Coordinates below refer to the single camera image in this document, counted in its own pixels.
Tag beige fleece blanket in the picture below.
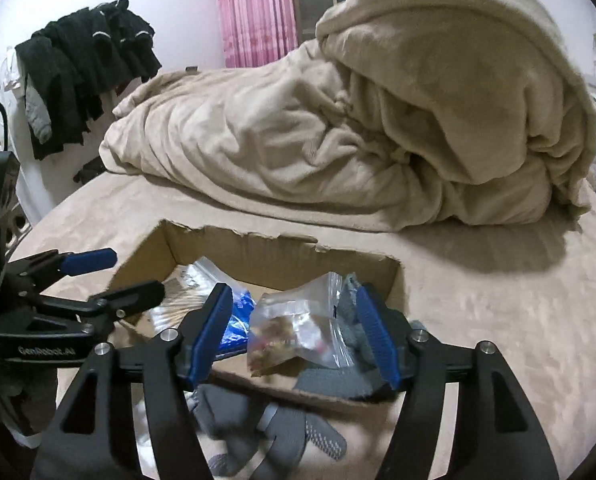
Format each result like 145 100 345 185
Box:
99 0 596 234

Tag blue plastic packet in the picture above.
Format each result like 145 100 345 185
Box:
218 289 257 359

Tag white carved bed frame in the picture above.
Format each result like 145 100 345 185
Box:
0 207 31 253

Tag cardboard box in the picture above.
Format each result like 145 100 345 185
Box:
110 219 405 407

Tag grey hanging cloth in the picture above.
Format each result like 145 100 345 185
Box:
24 77 52 144

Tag pink curtain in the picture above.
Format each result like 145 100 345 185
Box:
216 0 299 69

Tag small black cloth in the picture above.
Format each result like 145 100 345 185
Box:
73 156 108 184

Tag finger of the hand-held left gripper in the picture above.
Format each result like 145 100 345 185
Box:
25 281 167 332
5 247 119 295

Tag dark cloth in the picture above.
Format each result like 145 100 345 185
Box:
0 355 60 437

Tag clear bag of wooden sticks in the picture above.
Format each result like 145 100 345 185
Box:
148 256 240 332

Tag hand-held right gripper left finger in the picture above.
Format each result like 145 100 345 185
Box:
30 282 235 480

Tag black hanging clothes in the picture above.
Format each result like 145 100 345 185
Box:
15 1 163 161

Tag grey dotted knit glove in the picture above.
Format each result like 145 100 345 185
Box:
193 384 349 479

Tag clear zip bag of snacks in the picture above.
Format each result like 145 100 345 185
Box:
247 272 356 377

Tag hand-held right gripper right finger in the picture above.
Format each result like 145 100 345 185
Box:
355 282 561 480

